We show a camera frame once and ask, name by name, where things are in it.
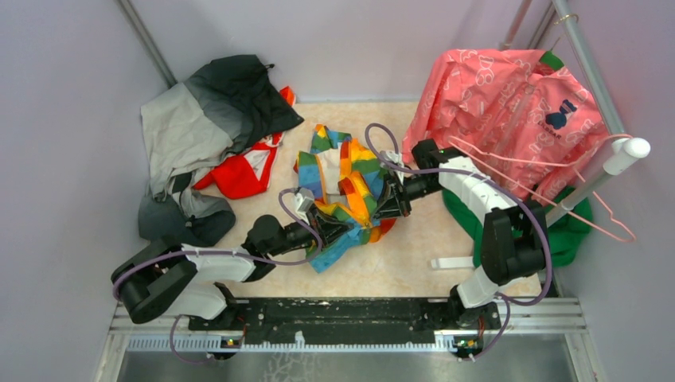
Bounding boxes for grey black jacket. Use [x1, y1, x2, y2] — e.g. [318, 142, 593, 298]
[138, 55, 302, 247]

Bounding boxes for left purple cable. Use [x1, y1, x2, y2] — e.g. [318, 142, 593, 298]
[111, 187, 324, 364]

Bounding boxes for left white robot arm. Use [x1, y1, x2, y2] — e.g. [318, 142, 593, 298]
[111, 206, 354, 329]

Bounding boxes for purple cable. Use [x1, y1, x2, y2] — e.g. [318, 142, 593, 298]
[111, 187, 324, 364]
[364, 123, 555, 361]

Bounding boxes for red white garment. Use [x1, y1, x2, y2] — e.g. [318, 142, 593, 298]
[186, 84, 283, 199]

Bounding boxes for green garment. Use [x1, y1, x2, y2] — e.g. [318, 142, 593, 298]
[442, 51, 594, 267]

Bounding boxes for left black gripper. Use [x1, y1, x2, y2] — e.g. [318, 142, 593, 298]
[268, 203, 354, 257]

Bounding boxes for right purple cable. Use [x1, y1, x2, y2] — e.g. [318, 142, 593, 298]
[364, 123, 555, 361]

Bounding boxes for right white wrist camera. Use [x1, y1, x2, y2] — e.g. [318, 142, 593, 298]
[379, 150, 404, 171]

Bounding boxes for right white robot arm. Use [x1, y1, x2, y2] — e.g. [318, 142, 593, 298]
[376, 139, 552, 328]

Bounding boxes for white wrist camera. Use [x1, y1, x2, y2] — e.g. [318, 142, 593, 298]
[379, 150, 404, 171]
[293, 187, 314, 214]

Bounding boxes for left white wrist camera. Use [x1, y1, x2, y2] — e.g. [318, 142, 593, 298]
[293, 187, 314, 214]

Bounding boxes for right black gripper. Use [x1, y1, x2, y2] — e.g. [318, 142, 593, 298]
[368, 170, 445, 222]

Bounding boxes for pink patterned jacket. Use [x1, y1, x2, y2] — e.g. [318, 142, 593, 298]
[401, 49, 608, 192]

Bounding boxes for pink wire hanger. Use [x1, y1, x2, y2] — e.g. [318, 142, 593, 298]
[448, 132, 638, 244]

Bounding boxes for rainbow striped jacket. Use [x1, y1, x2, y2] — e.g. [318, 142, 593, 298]
[294, 124, 396, 273]

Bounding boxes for white clothes rack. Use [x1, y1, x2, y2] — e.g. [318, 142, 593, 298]
[404, 1, 650, 267]

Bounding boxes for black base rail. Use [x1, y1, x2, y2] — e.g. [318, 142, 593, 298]
[189, 298, 501, 345]

